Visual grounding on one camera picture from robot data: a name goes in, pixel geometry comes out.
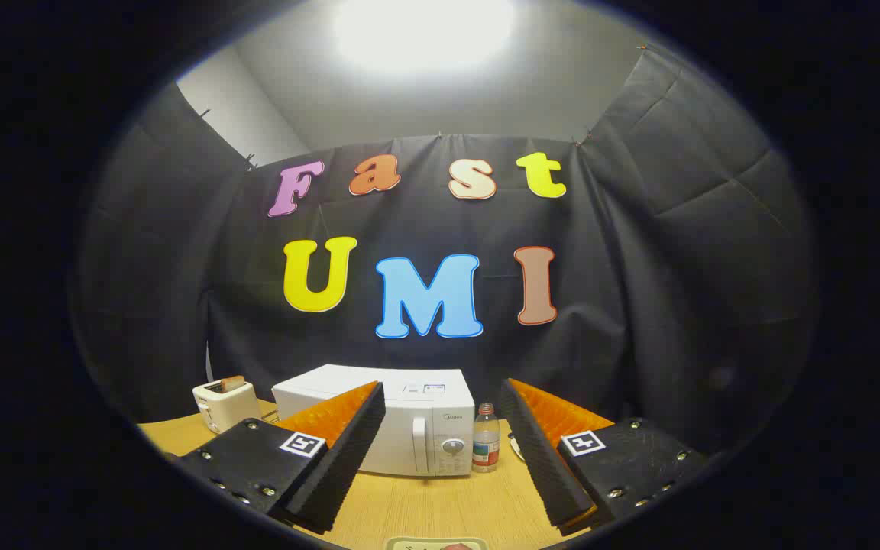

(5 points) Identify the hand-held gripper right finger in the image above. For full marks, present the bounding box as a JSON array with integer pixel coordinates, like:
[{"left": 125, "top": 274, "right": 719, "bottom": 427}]
[{"left": 500, "top": 378, "right": 708, "bottom": 535}]

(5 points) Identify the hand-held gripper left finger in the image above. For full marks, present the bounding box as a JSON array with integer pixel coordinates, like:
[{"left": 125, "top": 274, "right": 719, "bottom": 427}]
[{"left": 173, "top": 380, "right": 386, "bottom": 534}]

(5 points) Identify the white microwave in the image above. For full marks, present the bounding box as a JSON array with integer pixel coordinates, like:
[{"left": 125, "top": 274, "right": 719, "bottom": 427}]
[{"left": 272, "top": 364, "right": 476, "bottom": 478}]

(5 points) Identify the clear bottle with red cap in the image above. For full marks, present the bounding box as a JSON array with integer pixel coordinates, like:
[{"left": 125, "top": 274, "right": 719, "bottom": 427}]
[{"left": 472, "top": 403, "right": 501, "bottom": 474}]

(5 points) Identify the white patterned plate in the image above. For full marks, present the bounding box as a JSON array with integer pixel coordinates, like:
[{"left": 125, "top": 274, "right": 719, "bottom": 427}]
[{"left": 385, "top": 537, "right": 489, "bottom": 550}]

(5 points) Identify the white toaster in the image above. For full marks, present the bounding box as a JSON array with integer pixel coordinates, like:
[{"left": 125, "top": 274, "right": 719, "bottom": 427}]
[{"left": 192, "top": 380, "right": 264, "bottom": 435}]

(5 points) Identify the ceiling light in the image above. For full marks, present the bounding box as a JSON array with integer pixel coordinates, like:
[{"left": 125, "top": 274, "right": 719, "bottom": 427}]
[{"left": 333, "top": 0, "right": 517, "bottom": 75}]

